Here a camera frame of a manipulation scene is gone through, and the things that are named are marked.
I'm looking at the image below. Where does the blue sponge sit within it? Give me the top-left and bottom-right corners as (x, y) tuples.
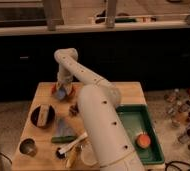
(55, 89), (67, 100)

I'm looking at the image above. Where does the yellow banana toy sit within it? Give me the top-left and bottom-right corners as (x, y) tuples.
(65, 147), (78, 168)

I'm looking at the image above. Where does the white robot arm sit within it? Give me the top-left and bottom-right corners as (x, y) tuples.
(54, 48), (145, 171)

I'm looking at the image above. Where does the grey blue cloth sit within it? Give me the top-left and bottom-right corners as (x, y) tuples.
(55, 117), (75, 137)

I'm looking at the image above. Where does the white round lid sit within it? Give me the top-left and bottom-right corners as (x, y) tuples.
(80, 143), (97, 166)

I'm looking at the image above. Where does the white block on plate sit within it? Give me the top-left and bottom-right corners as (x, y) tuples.
(37, 105), (49, 127)

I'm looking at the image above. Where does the orange round fruit toy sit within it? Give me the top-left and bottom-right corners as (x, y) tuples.
(136, 134), (151, 149)

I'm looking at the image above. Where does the metal cup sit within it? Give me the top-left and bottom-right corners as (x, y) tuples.
(19, 138), (37, 157)

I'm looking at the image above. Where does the green plastic tray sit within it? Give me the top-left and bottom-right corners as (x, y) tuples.
(116, 105), (164, 166)

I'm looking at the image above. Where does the red bowl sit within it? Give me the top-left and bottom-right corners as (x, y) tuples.
(51, 83), (75, 100)

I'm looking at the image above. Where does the black cable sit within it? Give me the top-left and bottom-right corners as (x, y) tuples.
(164, 161), (190, 171)

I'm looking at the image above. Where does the green cucumber toy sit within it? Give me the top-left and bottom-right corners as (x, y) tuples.
(51, 136), (77, 143)

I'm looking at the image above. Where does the spice bottle cluster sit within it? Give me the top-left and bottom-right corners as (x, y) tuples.
(164, 88), (190, 144)

